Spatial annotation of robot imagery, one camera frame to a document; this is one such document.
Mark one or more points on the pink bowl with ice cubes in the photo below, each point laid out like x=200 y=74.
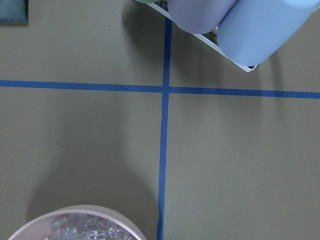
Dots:
x=79 y=217

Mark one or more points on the folded grey cloth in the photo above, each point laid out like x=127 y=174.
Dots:
x=14 y=11

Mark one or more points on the blue cup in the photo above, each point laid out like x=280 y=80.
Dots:
x=254 y=29

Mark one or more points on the white wire cup rack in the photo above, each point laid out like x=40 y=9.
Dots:
x=210 y=38

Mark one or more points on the purple cup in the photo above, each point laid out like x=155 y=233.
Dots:
x=198 y=16

